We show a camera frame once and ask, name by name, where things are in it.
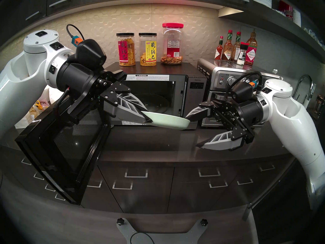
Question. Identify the snack jar pink label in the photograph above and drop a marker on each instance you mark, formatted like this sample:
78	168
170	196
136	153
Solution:
126	52

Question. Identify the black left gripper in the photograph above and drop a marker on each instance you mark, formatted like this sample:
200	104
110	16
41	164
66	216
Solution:
76	78

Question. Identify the dark wall shelf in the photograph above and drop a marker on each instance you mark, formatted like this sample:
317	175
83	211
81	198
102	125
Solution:
271	21

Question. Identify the white soap dispenser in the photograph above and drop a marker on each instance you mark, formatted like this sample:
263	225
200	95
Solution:
306	105

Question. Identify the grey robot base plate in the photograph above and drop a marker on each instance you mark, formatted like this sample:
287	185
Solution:
188	235

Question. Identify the brown bottle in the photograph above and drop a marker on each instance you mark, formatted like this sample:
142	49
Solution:
319	105

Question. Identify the dark lower drawer cabinet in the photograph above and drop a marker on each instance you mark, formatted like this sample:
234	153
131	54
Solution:
152	197

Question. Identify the stainless steel toaster oven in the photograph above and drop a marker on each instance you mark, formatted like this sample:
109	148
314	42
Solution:
215	77

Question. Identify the clear jar red lid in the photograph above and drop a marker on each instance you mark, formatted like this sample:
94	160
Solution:
172	47

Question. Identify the black base knob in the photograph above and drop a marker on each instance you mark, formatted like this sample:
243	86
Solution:
120	221
203	222

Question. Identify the white paper bag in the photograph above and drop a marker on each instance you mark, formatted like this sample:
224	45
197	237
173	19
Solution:
54	94

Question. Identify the white cup stack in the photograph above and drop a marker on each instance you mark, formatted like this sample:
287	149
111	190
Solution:
297	18

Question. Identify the pink snack packet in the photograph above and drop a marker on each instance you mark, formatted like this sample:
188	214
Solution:
43	105

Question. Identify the silver towel holder knob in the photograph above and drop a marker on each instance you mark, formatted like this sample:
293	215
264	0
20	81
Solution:
275	71

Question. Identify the brown snack packet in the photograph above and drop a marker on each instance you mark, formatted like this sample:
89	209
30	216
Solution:
34	112

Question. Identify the black frame pole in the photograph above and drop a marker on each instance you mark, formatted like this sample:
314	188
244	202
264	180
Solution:
247	211

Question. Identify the glass microwave turntable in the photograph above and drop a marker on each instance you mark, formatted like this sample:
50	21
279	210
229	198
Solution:
157	102

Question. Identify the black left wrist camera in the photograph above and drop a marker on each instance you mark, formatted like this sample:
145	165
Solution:
88	54

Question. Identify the snack jar yellow label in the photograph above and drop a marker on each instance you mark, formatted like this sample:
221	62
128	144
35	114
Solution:
148	52

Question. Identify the large orange Tabasco bottle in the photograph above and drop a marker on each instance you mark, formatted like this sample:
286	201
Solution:
251	55

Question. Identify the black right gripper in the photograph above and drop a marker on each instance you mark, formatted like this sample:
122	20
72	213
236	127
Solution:
243	113

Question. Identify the small red hot sauce bottle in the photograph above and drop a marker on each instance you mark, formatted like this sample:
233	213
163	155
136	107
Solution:
219	54

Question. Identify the red cup stack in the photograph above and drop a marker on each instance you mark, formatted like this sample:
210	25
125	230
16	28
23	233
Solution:
287	10

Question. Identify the black microwave oven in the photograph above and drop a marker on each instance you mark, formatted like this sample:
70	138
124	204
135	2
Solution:
195	93

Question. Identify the brown sauce bottle Tabasco label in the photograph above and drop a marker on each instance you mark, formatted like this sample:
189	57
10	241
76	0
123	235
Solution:
227	54

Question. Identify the light green plate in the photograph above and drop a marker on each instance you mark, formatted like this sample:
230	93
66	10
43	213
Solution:
170	120

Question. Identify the white wall outlet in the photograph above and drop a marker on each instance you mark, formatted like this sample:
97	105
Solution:
314	88

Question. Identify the chrome kitchen faucet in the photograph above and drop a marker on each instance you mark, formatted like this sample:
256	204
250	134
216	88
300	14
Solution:
305	76

